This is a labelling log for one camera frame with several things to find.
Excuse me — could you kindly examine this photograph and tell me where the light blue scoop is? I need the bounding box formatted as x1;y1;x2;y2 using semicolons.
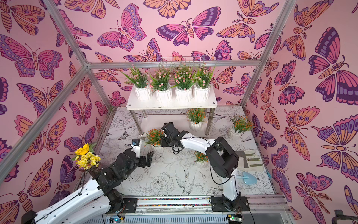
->
236;171;257;185

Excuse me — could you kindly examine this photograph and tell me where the orange flower pot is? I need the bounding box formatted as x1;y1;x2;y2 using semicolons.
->
194;151;209;169
145;129;164;153
186;108;206;132
228;114;253;140

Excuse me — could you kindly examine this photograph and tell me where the yellow flower bouquet vase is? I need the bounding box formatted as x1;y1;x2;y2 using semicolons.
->
72;143;101;170

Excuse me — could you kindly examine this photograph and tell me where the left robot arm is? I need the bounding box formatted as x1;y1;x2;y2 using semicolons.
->
21;148;154;224

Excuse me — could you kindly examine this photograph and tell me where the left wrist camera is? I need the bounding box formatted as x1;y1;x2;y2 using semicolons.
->
131;139;141;159

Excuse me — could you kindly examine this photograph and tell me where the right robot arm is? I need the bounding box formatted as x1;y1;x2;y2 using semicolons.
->
161;122;250;212

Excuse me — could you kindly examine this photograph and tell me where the white two-tier rack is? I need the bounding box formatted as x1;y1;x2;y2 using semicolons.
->
126;89;217;137

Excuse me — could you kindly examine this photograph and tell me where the pink flower pot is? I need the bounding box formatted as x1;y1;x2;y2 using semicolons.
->
174;64;195;104
150;67;172;104
194;63;214;102
122;66;152;101

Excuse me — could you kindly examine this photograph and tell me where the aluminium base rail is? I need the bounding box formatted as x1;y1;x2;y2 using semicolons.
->
55;193;294;224

